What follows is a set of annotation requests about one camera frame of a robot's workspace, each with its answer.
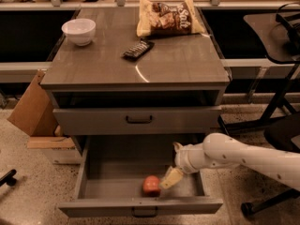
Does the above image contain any grey open lower drawer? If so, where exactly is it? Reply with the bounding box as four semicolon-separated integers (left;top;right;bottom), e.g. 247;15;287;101
59;134;223;218

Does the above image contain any grey upper drawer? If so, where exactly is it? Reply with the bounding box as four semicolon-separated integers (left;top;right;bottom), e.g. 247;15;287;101
53;106;221;136

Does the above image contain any grey drawer cabinet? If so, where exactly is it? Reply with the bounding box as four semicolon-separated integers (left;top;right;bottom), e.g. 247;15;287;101
41;7;230;149

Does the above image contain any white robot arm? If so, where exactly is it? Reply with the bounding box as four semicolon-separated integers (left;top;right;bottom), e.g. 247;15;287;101
159;133;300;191

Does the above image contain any black snack bar packet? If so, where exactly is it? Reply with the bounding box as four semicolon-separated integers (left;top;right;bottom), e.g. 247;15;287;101
122;39;155;61

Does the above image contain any brown cardboard box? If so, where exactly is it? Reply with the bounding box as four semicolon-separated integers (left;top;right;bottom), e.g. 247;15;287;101
7;69;83;166

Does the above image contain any black office chair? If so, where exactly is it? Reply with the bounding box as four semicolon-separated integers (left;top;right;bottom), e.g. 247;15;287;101
241;112;300;218

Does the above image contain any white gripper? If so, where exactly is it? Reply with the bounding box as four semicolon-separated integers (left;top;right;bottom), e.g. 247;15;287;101
159;142;205;189

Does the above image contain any white bowl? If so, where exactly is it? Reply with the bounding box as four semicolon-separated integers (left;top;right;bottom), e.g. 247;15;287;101
61;19;96;46

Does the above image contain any black chair wheel leg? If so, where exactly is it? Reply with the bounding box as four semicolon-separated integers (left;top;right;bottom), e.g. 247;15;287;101
0;170;17;187

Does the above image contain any yellow brown chip bag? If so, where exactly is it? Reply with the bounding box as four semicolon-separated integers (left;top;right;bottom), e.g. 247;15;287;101
137;0;204;38

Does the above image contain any red apple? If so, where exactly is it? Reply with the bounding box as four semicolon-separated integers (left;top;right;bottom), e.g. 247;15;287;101
142;175;160;197

